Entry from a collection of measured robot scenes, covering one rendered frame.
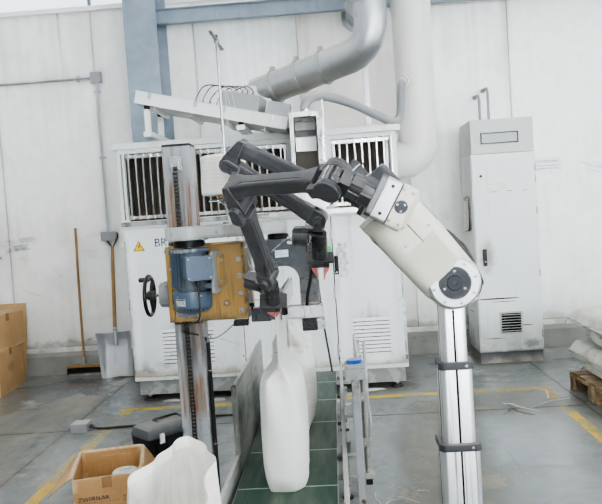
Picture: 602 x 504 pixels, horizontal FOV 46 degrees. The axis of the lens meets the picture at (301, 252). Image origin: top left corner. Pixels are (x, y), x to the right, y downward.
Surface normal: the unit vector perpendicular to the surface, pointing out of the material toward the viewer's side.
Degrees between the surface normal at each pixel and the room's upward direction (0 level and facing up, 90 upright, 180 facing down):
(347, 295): 94
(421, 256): 115
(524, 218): 90
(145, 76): 90
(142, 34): 90
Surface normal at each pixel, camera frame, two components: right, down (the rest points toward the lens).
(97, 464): 0.21, 0.04
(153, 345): -0.05, 0.06
